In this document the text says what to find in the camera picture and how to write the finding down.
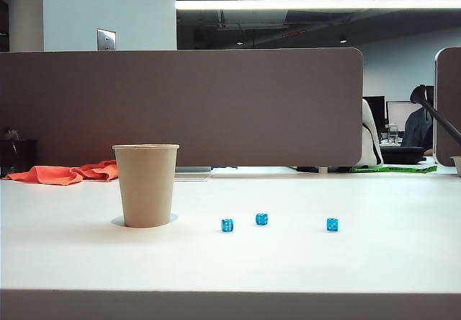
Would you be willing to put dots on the brown paper cup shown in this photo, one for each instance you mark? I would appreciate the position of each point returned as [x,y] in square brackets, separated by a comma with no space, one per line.
[146,186]

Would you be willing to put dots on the silver laptop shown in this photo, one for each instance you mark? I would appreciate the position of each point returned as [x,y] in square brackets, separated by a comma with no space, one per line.
[192,169]

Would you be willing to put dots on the brown desk partition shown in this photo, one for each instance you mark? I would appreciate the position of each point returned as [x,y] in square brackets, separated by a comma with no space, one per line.
[180,107]

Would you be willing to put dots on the blue translucent die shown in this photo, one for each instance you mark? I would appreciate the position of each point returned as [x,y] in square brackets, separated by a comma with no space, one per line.
[332,225]
[261,219]
[227,225]

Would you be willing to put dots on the white office chair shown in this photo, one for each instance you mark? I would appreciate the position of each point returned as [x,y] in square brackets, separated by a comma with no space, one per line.
[372,143]

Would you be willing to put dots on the black computer monitor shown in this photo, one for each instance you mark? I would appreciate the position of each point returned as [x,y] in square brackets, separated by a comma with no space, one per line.
[378,111]

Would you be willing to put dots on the black ceiling spotlight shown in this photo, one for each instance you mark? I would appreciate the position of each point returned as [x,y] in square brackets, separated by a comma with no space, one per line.
[343,40]

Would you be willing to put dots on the clear glass bottle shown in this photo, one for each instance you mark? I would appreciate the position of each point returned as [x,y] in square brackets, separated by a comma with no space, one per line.
[392,134]

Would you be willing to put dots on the green tape strip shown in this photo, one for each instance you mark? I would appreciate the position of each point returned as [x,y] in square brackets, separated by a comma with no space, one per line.
[396,169]

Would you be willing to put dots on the black flat case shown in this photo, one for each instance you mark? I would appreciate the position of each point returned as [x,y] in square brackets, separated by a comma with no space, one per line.
[401,155]

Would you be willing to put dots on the monitor with white screen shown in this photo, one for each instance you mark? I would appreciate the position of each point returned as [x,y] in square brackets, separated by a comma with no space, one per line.
[399,112]

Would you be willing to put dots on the orange cloth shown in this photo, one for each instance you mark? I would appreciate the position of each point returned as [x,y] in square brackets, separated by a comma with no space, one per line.
[54,174]

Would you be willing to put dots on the person in dark jacket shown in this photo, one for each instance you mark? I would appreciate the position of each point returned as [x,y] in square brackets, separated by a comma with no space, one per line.
[416,132]

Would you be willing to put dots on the black waste bin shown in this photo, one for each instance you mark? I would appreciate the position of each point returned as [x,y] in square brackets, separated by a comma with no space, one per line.
[18,158]

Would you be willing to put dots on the black pole with knob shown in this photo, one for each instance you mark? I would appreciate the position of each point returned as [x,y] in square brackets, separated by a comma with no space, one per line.
[443,120]

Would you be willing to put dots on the brown partition with white edge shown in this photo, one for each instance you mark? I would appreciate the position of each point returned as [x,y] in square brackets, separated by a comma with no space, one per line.
[450,93]

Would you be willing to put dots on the metal wall plate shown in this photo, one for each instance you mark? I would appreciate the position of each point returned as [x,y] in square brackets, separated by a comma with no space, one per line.
[106,39]

